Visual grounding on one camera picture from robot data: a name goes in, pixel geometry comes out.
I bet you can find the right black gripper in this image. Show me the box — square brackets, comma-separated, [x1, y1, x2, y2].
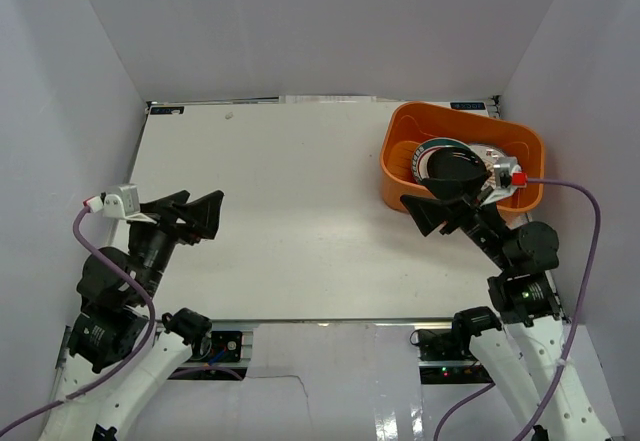
[399, 170, 514, 272]

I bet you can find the black plate with gold mark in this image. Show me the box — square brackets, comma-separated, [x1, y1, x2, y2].
[427, 147, 487, 181]

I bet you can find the green red rimmed white plate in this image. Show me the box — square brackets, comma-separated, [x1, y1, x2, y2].
[411, 137, 471, 185]

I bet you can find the orange sunburst pattern plate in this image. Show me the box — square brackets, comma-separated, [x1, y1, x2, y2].
[469, 143, 507, 171]

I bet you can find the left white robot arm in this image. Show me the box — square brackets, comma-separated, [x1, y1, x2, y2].
[40, 184, 224, 440]

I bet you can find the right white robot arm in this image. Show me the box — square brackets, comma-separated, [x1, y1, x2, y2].
[401, 175, 611, 440]

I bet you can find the orange plastic bin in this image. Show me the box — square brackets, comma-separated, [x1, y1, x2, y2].
[380, 102, 545, 212]

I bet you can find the right blue label sticker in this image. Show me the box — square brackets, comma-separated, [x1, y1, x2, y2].
[450, 102, 486, 111]

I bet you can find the left black label sticker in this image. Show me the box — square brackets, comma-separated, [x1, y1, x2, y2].
[149, 106, 184, 116]

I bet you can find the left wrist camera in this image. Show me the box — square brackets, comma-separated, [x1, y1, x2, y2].
[103, 184, 154, 223]

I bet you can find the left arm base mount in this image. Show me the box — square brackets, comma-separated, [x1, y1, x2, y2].
[191, 330, 243, 364]

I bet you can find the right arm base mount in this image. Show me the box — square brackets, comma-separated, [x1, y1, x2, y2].
[409, 329, 492, 385]

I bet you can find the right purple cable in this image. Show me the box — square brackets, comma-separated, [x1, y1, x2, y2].
[432, 173, 603, 441]

